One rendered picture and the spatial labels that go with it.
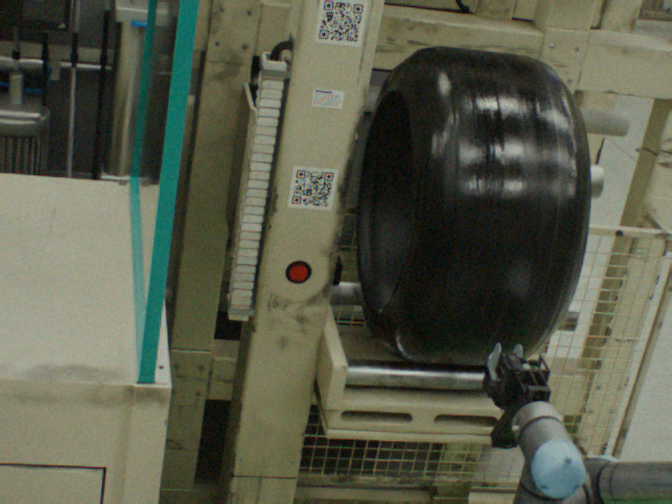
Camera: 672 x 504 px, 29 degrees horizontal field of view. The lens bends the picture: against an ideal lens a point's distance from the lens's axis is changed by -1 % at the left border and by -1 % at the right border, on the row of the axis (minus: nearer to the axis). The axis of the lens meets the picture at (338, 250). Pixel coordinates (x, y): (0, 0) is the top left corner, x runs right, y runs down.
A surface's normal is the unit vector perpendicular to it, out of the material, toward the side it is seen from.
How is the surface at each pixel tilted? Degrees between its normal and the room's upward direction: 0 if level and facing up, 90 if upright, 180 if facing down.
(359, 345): 0
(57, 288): 0
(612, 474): 55
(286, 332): 90
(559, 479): 90
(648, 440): 0
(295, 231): 90
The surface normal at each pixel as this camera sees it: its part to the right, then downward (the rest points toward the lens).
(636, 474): -0.70, -0.56
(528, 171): 0.22, -0.18
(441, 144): -0.49, -0.29
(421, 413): 0.15, 0.47
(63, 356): 0.16, -0.88
